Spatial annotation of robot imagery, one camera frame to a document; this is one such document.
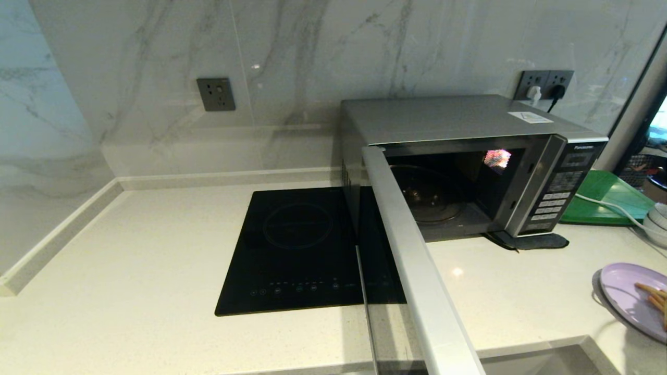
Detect black glass microwave door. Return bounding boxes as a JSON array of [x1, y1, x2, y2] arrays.
[[356, 146, 488, 375]]

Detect purple plastic plate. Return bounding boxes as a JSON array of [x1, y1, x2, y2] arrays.
[[599, 262, 667, 344]]

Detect glass microwave turntable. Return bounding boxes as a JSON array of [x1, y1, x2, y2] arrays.
[[391, 164, 468, 224]]

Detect silver microwave oven body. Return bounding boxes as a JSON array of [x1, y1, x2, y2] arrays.
[[340, 94, 609, 243]]

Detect black induction cooktop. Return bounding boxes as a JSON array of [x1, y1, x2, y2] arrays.
[[214, 186, 365, 317]]

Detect white paper label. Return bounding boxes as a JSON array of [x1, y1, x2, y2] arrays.
[[508, 111, 554, 124]]

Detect black cloth pad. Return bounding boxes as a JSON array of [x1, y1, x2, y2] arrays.
[[485, 232, 570, 252]]

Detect black power plug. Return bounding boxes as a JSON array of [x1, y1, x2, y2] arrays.
[[547, 84, 566, 113]]

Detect green plastic cutting board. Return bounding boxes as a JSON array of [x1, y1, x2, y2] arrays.
[[560, 169, 656, 226]]

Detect white stacked bowls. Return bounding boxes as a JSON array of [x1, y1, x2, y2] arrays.
[[642, 202, 667, 249]]

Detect grey single wall socket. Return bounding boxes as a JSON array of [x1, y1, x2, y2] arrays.
[[196, 78, 236, 112]]

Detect grey double wall socket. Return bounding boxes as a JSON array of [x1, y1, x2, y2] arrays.
[[515, 70, 575, 101]]

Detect white power cable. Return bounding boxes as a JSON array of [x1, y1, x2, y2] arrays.
[[573, 193, 652, 232]]

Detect black wire basket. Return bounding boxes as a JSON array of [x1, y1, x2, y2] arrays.
[[617, 154, 658, 188]]

